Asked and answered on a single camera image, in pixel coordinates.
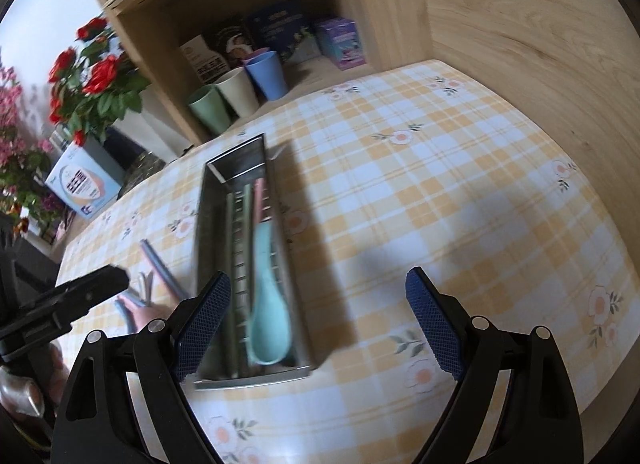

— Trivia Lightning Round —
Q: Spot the pink spoon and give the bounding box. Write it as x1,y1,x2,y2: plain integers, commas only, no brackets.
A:
127,301,173,332

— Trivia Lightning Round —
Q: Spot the white snack box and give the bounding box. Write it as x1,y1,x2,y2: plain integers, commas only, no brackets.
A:
180,35,226,85

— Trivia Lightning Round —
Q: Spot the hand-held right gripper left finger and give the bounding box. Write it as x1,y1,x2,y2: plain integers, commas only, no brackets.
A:
50,270,232,464

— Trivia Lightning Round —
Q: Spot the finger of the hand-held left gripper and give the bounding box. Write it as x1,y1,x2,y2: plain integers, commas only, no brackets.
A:
30,264,132,325

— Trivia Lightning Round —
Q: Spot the blue starry box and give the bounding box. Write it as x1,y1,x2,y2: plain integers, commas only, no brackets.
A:
247,0,321,64

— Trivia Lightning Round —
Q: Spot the red rose plant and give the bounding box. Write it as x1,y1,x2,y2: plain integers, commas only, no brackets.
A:
47,16,151,147

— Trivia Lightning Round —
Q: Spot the blue cup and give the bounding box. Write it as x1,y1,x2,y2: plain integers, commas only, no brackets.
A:
244,50,290,101

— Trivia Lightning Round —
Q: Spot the beige cup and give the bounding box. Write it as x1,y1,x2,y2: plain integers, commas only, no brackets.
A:
215,67,261,118

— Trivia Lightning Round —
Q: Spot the dark snack box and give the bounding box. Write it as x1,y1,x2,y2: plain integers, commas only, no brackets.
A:
215,19,258,67

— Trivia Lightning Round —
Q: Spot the purple box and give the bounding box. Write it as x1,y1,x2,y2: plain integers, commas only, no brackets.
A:
315,17,368,71

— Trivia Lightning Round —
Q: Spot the pink chopstick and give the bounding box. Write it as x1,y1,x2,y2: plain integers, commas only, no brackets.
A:
252,179,273,225

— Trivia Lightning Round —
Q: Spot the blue chopstick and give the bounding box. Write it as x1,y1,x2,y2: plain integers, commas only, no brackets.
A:
139,239,190,297

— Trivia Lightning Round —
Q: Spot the green spoon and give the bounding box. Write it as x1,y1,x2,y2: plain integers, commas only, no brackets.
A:
247,221,293,365

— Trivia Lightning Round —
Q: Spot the white and blue carton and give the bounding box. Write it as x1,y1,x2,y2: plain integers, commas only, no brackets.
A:
45,141,126,220

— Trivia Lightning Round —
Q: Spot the green chopstick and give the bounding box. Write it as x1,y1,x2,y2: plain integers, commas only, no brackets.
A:
240,183,256,265
222,191,241,375

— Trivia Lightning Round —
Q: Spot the person's left hand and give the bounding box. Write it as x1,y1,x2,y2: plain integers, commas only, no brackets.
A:
45,344,72,407

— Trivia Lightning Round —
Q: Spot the perforated metal utensil tray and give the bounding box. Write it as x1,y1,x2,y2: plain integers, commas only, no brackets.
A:
192,133,321,391

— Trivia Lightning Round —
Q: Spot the yellow plaid floral tablecloth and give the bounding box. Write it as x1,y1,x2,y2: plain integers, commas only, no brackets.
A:
52,59,640,464

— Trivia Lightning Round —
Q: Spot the pink blossom bouquet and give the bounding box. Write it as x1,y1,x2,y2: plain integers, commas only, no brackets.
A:
0,64,56,225

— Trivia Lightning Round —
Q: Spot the green cup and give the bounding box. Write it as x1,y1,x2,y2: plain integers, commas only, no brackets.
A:
187,85,233,136

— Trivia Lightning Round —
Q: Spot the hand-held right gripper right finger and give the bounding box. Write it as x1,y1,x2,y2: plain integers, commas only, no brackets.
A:
405,266,583,464

